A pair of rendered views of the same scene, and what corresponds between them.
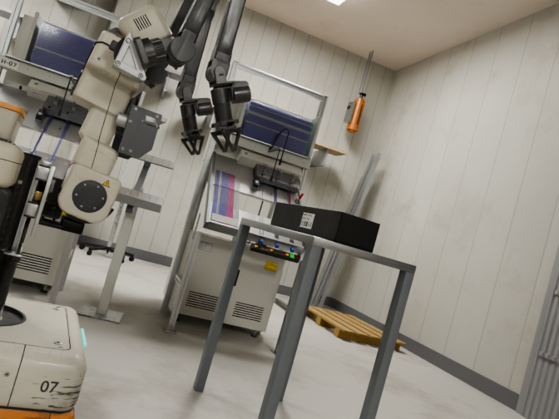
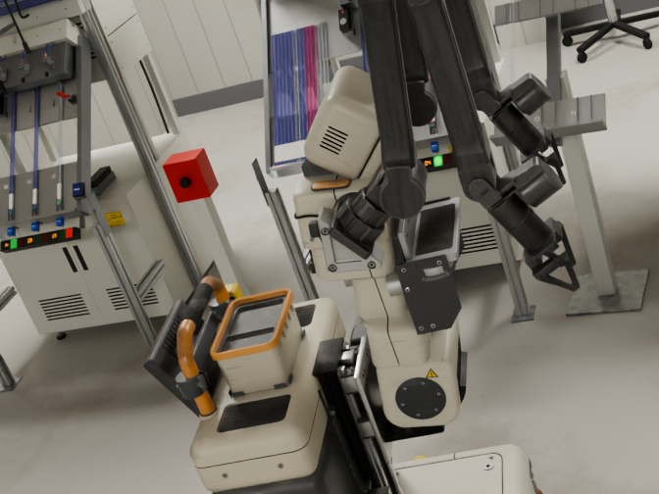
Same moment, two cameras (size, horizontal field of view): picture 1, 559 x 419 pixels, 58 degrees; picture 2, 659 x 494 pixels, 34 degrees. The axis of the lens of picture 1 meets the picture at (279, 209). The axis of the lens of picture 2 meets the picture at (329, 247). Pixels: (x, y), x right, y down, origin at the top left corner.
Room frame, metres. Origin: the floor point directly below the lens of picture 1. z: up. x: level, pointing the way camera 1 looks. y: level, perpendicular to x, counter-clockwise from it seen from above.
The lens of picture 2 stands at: (0.11, -0.60, 1.97)
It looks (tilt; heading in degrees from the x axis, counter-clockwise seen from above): 24 degrees down; 41
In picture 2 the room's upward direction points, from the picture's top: 20 degrees counter-clockwise
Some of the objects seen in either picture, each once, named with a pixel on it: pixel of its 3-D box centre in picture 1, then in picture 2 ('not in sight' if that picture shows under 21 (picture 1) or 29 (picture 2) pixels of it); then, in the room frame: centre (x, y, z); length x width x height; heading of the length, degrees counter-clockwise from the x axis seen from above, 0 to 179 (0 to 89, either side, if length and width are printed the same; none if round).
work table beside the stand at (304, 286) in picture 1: (293, 332); not in sight; (2.07, -0.19, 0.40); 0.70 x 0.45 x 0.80; 25
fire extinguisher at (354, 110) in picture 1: (354, 110); not in sight; (6.50, -0.60, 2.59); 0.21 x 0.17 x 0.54; 108
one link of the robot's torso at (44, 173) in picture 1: (68, 203); (411, 372); (1.73, 0.70, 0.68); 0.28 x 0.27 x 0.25; 25
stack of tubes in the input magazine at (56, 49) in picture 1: (77, 58); not in sight; (3.31, 1.57, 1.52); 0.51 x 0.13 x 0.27; 108
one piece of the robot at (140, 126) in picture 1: (133, 126); (426, 252); (1.72, 0.56, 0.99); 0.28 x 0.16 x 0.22; 25
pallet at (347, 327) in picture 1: (348, 326); not in sight; (5.17, -1.00, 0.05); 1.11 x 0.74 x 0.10; 18
